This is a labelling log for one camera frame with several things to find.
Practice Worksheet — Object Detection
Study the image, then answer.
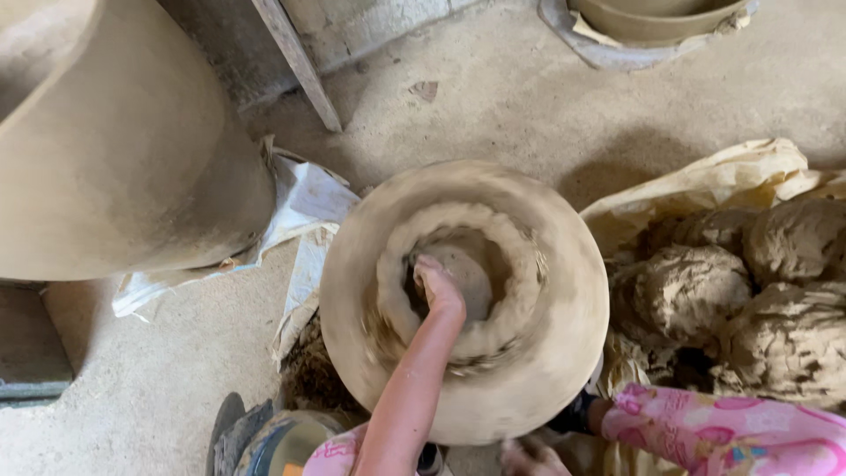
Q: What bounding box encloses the person's left hand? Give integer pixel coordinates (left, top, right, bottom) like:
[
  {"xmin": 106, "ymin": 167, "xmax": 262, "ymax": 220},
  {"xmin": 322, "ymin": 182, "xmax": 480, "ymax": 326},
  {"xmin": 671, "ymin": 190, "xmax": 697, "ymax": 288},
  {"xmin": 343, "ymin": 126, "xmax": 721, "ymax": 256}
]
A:
[{"xmin": 413, "ymin": 254, "xmax": 468, "ymax": 320}]

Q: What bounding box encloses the clay-smeared water bucket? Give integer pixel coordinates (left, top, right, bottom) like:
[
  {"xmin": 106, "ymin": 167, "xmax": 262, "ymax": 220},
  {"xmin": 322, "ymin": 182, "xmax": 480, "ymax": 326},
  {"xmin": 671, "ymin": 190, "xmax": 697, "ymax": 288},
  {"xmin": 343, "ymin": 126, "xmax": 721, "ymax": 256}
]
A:
[{"xmin": 234, "ymin": 410, "xmax": 351, "ymax": 476}]

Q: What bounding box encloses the wide clay basin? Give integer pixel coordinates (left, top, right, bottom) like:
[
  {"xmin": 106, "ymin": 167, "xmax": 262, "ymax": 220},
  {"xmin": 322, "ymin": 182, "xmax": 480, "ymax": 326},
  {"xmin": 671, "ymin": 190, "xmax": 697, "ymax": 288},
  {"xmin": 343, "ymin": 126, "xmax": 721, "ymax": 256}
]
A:
[{"xmin": 568, "ymin": 0, "xmax": 751, "ymax": 47}]

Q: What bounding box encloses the beige plastic sheet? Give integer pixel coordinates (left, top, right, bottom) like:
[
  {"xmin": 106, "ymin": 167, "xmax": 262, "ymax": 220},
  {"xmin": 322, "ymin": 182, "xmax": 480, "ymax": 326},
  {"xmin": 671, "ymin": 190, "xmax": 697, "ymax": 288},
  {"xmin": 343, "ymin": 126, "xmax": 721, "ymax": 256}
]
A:
[{"xmin": 582, "ymin": 139, "xmax": 846, "ymax": 259}]

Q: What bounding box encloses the raw clay lump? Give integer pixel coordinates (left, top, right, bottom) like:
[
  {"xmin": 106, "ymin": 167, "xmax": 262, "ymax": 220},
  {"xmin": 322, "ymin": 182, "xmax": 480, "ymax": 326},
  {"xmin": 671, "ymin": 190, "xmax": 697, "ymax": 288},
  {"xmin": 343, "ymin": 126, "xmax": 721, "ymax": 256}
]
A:
[
  {"xmin": 714, "ymin": 281, "xmax": 846, "ymax": 412},
  {"xmin": 644, "ymin": 208, "xmax": 761, "ymax": 255},
  {"xmin": 743, "ymin": 198, "xmax": 846, "ymax": 286},
  {"xmin": 609, "ymin": 246, "xmax": 753, "ymax": 349}
]

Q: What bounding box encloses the dark grey muddy cloth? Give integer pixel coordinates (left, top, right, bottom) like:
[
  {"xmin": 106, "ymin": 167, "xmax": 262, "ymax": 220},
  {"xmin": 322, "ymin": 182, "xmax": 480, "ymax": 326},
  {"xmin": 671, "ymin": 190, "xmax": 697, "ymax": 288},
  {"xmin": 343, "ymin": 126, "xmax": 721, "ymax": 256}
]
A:
[{"xmin": 205, "ymin": 393, "xmax": 275, "ymax": 476}]

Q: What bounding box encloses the person's right hand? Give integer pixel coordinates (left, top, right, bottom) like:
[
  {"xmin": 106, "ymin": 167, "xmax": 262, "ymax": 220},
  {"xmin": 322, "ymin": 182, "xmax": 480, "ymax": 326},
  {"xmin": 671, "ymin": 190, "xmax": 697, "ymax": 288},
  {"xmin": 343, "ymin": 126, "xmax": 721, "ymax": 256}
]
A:
[{"xmin": 500, "ymin": 436, "xmax": 572, "ymax": 476}]

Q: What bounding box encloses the white woven plastic sack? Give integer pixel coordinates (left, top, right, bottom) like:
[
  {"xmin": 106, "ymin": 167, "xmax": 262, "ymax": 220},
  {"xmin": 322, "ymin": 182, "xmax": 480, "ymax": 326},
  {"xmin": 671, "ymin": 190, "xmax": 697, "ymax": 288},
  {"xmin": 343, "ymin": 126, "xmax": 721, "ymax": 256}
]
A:
[{"xmin": 112, "ymin": 135, "xmax": 361, "ymax": 321}]

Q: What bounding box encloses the grey concrete slab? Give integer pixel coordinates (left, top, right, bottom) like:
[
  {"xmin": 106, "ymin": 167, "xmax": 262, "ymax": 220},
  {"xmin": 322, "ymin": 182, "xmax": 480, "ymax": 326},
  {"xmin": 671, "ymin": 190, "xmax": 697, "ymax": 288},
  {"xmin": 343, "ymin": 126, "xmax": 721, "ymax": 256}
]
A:
[{"xmin": 0, "ymin": 281, "xmax": 75, "ymax": 405}]

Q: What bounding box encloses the grey wooden plank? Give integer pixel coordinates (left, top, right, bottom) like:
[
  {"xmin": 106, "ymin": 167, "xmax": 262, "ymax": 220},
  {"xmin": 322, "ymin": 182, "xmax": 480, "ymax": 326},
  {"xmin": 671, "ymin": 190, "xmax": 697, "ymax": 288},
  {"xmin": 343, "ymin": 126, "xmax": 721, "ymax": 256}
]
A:
[{"xmin": 251, "ymin": 0, "xmax": 342, "ymax": 133}]

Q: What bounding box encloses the torn white sack strip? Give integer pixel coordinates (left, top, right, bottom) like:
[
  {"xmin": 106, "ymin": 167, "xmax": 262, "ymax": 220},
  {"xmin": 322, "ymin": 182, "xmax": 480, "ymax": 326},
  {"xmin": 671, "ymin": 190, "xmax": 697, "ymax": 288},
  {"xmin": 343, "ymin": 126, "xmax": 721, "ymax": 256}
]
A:
[{"xmin": 271, "ymin": 225, "xmax": 341, "ymax": 368}]

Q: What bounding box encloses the black wristband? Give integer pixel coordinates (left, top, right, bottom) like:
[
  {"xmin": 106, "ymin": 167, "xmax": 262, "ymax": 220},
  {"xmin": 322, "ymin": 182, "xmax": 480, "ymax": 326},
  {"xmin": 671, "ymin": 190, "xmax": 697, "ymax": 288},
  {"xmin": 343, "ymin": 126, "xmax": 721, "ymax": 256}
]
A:
[{"xmin": 547, "ymin": 390, "xmax": 599, "ymax": 436}]

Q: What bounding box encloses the wet clay pot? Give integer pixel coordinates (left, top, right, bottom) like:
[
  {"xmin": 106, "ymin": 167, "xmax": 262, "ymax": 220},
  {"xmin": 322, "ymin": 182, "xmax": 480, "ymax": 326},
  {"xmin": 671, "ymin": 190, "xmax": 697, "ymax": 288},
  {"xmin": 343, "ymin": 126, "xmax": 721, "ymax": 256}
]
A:
[{"xmin": 319, "ymin": 159, "xmax": 610, "ymax": 447}]

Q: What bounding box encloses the heap of brown clay scraps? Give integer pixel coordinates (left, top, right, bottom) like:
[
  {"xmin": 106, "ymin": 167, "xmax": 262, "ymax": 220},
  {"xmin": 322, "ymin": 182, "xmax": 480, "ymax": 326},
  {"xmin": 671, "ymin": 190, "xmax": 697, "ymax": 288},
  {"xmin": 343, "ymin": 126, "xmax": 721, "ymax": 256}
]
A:
[{"xmin": 281, "ymin": 317, "xmax": 363, "ymax": 416}]

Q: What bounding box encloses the large tall clay pot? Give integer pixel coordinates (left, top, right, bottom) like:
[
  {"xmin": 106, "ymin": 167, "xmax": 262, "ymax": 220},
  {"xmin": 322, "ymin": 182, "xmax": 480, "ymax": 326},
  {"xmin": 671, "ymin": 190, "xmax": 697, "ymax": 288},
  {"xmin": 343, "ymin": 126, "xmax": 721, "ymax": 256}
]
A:
[{"xmin": 0, "ymin": 0, "xmax": 277, "ymax": 282}]

